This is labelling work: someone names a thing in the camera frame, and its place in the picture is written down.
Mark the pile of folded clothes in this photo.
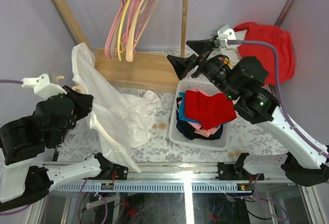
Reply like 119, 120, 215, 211
176, 88, 237, 141

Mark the white front laundry basket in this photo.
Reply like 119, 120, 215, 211
169, 79, 230, 151

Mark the yellow plastic hanger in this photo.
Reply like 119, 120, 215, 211
117, 0, 131, 62

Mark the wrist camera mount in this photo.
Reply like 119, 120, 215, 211
215, 24, 236, 49
22, 71, 67, 100

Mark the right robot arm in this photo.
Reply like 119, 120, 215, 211
167, 39, 328, 186

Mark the peach hanger on rack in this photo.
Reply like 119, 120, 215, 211
125, 0, 163, 63

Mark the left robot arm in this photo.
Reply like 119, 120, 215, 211
1, 86, 128, 214

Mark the aluminium rail frame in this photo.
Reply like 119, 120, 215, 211
25, 161, 329, 224

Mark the wooden clothes rack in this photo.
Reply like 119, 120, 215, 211
52, 0, 188, 92

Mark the peach plastic hanger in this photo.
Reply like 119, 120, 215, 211
48, 84, 88, 147

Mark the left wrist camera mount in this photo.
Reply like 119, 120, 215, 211
22, 71, 67, 100

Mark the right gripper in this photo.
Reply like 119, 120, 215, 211
166, 39, 240, 100

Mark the white t shirt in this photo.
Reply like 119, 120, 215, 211
71, 43, 161, 173

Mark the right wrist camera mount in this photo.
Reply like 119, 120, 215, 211
215, 24, 236, 49

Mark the white laundry basket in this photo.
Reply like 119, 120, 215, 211
208, 30, 247, 69
169, 79, 230, 151

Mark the red t shirt on basket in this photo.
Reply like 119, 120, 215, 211
234, 22, 295, 86

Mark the pink plastic hanger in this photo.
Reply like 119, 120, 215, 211
104, 0, 131, 59

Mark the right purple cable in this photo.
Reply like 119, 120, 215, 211
228, 39, 329, 222

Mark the floral table cloth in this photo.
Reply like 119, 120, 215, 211
57, 92, 287, 162

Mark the white back laundry basket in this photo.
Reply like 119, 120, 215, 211
208, 30, 247, 69

